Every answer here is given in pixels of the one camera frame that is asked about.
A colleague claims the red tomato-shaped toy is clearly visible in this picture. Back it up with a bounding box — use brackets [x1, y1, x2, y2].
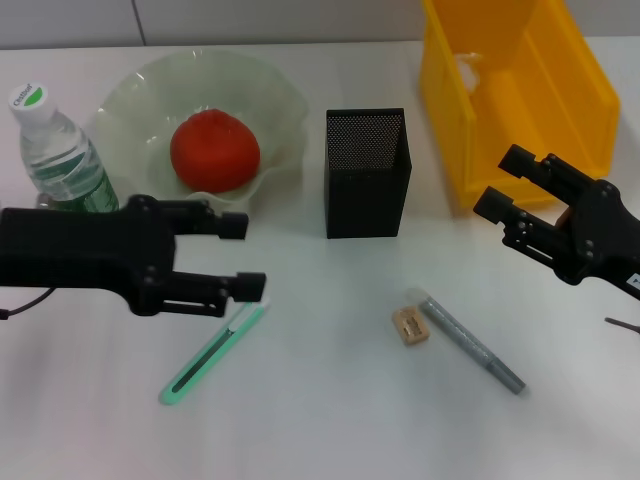
[169, 109, 261, 194]

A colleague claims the left gripper cable with connector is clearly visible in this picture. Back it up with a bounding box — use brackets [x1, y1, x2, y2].
[0, 287, 56, 321]

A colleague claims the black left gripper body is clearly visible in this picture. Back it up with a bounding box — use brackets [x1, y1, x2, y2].
[0, 194, 179, 317]

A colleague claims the gripper cable with connector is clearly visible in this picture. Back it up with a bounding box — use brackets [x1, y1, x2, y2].
[604, 316, 640, 334]
[0, 287, 56, 321]

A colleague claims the tan eraser block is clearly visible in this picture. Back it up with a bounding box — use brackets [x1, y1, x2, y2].
[393, 308, 431, 346]

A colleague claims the pale green glass fruit plate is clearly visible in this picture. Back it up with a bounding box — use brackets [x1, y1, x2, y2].
[94, 49, 307, 219]

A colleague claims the black mesh pen holder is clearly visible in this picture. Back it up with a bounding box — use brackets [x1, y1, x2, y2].
[324, 107, 414, 240]

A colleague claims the right gripper cable with connector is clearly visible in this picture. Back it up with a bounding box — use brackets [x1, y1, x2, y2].
[604, 316, 640, 334]

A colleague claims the green utility knife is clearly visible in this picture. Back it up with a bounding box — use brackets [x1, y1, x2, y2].
[158, 294, 274, 407]

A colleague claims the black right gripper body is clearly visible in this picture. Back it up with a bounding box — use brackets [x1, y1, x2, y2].
[562, 181, 640, 301]

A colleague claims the grey marker pen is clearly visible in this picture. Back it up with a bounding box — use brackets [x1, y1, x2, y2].
[419, 295, 526, 396]

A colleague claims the clear green-label water bottle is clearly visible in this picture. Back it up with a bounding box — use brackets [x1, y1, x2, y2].
[7, 82, 121, 214]

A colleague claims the yellow plastic bin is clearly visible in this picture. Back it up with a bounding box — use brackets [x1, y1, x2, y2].
[418, 0, 621, 216]

